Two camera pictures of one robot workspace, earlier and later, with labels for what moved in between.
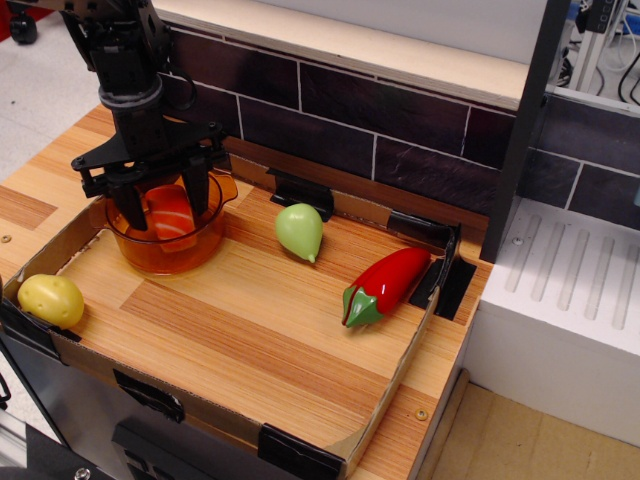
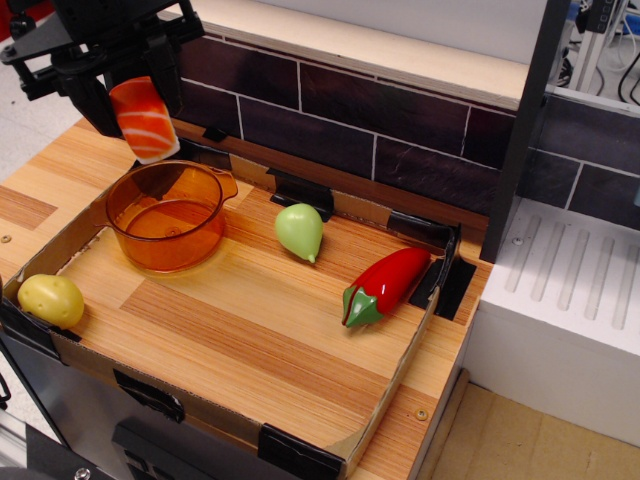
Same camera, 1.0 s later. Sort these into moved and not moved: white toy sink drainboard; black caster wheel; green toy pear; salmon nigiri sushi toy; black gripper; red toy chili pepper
Moved: salmon nigiri sushi toy; black gripper
Not moved: red toy chili pepper; green toy pear; black caster wheel; white toy sink drainboard
